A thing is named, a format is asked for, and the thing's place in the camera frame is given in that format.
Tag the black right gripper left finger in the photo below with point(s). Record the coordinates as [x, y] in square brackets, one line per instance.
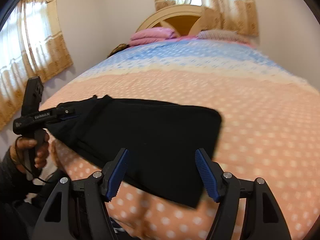
[114, 172]

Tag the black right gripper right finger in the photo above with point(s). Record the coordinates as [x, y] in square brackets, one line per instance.
[210, 173]

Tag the black pants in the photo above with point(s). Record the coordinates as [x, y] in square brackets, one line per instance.
[161, 138]

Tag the person's left forearm dark sleeve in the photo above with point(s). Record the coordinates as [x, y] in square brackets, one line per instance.
[14, 190]

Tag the person's left hand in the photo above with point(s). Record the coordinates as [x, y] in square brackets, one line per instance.
[24, 145]

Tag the peach blue dotted bedspread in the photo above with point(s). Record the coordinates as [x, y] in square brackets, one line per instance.
[269, 129]

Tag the beige side window curtain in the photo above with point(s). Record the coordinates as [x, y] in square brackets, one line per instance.
[32, 44]

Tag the folded pink blanket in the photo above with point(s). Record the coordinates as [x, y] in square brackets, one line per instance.
[151, 35]

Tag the striped pillow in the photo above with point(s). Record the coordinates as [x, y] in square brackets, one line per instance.
[222, 35]

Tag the cream wooden headboard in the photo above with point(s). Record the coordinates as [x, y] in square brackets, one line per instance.
[183, 19]

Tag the beige curtain behind headboard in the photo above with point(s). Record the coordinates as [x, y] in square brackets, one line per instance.
[233, 15]

